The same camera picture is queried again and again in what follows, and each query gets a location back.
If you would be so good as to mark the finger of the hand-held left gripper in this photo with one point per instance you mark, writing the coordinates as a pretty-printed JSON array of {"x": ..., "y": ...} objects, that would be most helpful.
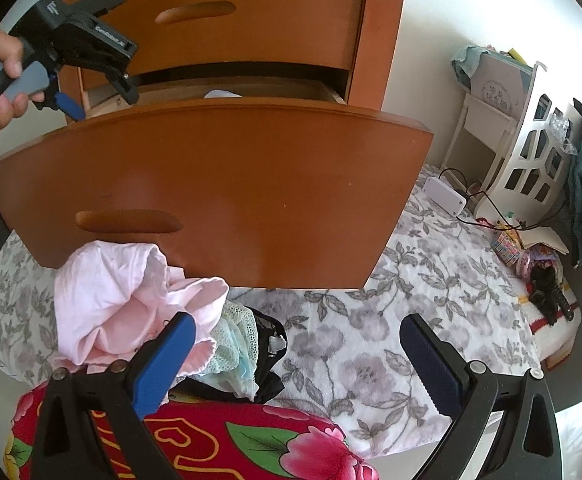
[
  {"x": 126, "y": 91},
  {"x": 71, "y": 106}
]

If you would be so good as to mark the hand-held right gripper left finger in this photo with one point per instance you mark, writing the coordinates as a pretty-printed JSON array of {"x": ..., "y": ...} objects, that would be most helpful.
[{"x": 166, "y": 365}]

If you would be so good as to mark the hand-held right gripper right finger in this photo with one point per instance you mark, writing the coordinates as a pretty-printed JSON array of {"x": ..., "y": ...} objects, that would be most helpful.
[{"x": 431, "y": 365}]

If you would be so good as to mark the mint mesh underwear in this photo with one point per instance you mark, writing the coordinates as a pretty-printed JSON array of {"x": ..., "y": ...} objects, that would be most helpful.
[{"x": 231, "y": 345}]

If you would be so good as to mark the pale pink garment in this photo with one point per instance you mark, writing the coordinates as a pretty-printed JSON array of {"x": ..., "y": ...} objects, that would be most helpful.
[{"x": 106, "y": 300}]

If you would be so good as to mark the white smooth garment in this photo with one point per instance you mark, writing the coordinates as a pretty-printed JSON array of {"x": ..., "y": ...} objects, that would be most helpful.
[{"x": 221, "y": 95}]

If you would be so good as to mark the black lace underwear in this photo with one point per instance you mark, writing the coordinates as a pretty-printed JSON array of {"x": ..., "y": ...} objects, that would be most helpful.
[{"x": 266, "y": 375}]

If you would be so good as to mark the wooden drawer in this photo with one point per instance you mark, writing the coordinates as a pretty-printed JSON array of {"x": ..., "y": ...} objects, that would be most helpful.
[
  {"x": 271, "y": 20},
  {"x": 246, "y": 195}
]

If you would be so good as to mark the person's left hand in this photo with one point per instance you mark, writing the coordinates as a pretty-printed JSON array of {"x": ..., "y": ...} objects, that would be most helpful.
[{"x": 3, "y": 50}]

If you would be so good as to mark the grey floral bed blanket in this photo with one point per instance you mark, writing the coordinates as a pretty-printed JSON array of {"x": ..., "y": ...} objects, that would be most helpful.
[{"x": 421, "y": 310}]

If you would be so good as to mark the red floral blanket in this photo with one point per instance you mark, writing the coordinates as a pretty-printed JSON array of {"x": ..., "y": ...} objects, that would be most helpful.
[{"x": 196, "y": 440}]

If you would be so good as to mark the white red crochet mat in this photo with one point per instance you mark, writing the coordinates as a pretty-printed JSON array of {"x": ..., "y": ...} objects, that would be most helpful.
[{"x": 551, "y": 340}]

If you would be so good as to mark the colourful cube toy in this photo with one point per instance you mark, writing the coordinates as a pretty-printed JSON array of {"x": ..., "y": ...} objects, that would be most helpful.
[{"x": 506, "y": 247}]

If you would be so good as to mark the black fuzzy cloth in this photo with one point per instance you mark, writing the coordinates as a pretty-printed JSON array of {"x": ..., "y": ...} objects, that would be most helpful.
[{"x": 546, "y": 285}]

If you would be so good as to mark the pink round container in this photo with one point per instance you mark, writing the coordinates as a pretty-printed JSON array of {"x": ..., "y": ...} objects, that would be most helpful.
[{"x": 530, "y": 264}]

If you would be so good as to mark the black remote control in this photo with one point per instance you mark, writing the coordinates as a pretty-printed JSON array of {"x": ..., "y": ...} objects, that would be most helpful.
[{"x": 566, "y": 305}]

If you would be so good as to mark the closed wooden drawer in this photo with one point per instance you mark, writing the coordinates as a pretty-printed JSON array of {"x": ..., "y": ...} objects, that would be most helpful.
[{"x": 271, "y": 20}]

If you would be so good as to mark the white power strip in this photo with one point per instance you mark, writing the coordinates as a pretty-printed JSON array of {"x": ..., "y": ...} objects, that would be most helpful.
[{"x": 443, "y": 196}]

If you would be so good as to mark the beige paper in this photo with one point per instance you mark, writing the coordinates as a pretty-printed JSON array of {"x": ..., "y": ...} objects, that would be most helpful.
[{"x": 546, "y": 240}]

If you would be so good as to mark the small white table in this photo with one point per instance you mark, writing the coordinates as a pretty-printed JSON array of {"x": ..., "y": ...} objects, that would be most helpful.
[{"x": 471, "y": 120}]

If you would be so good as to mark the clear plastic bag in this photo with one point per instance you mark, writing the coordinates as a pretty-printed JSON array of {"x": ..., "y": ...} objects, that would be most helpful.
[{"x": 561, "y": 127}]

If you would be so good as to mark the pale picture board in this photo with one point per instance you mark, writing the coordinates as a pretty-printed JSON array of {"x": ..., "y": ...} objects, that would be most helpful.
[{"x": 498, "y": 85}]

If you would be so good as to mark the teal cloth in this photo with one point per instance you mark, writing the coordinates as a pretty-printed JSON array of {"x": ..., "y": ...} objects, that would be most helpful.
[{"x": 463, "y": 62}]

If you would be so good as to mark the yellow item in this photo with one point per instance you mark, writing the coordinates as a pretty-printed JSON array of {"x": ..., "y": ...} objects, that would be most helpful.
[{"x": 515, "y": 53}]

